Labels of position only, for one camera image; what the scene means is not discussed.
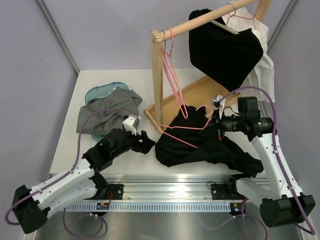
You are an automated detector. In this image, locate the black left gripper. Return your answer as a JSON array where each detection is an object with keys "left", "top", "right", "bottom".
[{"left": 111, "top": 127, "right": 155, "bottom": 159}]

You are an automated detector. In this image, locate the pink clothes hanger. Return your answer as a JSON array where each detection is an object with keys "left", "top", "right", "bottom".
[{"left": 162, "top": 38, "right": 185, "bottom": 106}]

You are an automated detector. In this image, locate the pink hanger with white garment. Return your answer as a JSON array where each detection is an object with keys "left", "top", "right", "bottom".
[{"left": 223, "top": 7, "right": 260, "bottom": 32}]

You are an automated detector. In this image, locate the white garment on rack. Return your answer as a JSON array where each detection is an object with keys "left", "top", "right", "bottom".
[{"left": 223, "top": 1, "right": 276, "bottom": 103}]

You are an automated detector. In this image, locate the wooden clothes rack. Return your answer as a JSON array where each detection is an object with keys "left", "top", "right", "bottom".
[{"left": 144, "top": 0, "right": 271, "bottom": 133}]

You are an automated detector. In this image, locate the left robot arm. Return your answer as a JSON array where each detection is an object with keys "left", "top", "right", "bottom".
[{"left": 11, "top": 128, "right": 156, "bottom": 234}]

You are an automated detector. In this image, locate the white slotted cable duct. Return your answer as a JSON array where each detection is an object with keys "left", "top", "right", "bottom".
[{"left": 66, "top": 202, "right": 231, "bottom": 213}]

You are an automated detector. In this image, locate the pink hanger with black garment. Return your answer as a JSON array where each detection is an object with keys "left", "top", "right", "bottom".
[{"left": 156, "top": 105, "right": 213, "bottom": 151}]

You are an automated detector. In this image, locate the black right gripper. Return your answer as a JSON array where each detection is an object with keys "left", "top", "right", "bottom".
[{"left": 199, "top": 108, "right": 246, "bottom": 140}]

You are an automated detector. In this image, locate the teal plastic basin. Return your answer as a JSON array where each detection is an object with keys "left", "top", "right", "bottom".
[{"left": 77, "top": 82, "right": 130, "bottom": 142}]

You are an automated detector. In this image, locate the wooden hanger with black garment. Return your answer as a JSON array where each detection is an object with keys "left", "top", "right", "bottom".
[{"left": 211, "top": 20, "right": 239, "bottom": 35}]

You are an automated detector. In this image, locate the black garment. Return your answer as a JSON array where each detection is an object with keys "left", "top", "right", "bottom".
[
  {"left": 188, "top": 22, "right": 263, "bottom": 92},
  {"left": 155, "top": 106, "right": 264, "bottom": 178}
]

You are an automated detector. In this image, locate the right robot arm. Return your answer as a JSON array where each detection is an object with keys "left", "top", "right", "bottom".
[{"left": 200, "top": 95, "right": 316, "bottom": 228}]

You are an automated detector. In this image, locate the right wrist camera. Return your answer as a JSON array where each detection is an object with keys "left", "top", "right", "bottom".
[{"left": 211, "top": 95, "right": 226, "bottom": 119}]

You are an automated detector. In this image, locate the grey pleated skirt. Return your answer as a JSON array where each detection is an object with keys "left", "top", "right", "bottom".
[{"left": 76, "top": 87, "right": 143, "bottom": 136}]

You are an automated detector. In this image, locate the pink hanger with grey skirt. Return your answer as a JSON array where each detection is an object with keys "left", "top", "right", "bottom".
[{"left": 162, "top": 30, "right": 188, "bottom": 119}]

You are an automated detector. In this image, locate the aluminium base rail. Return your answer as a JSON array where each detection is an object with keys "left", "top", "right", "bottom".
[{"left": 101, "top": 172, "right": 233, "bottom": 203}]

